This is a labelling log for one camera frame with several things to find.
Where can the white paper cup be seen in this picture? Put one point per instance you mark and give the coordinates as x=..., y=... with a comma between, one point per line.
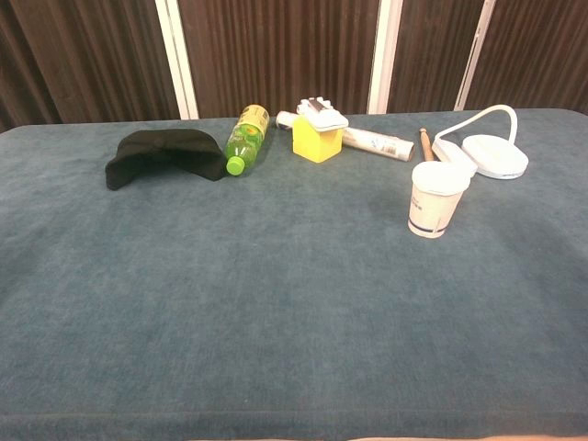
x=434, y=202

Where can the teal table cloth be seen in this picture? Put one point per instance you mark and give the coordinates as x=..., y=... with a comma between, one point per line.
x=257, y=285

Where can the yellow box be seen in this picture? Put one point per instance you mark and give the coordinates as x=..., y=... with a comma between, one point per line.
x=317, y=140

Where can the green plastic bottle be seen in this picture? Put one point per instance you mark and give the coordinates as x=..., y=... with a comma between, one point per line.
x=243, y=142

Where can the white handheld brush device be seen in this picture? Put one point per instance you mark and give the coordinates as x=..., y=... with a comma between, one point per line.
x=324, y=117

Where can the silver white roll tube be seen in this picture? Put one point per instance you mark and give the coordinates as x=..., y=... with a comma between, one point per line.
x=381, y=143

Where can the black cap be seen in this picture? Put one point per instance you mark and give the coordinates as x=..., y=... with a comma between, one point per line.
x=161, y=154

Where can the wooden drumstick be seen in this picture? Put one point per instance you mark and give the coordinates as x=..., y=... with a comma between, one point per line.
x=426, y=147

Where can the white folding desk lamp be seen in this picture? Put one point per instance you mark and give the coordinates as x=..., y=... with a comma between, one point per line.
x=496, y=156

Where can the white partition post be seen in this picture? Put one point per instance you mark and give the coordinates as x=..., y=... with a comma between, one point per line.
x=177, y=55
x=385, y=55
x=473, y=55

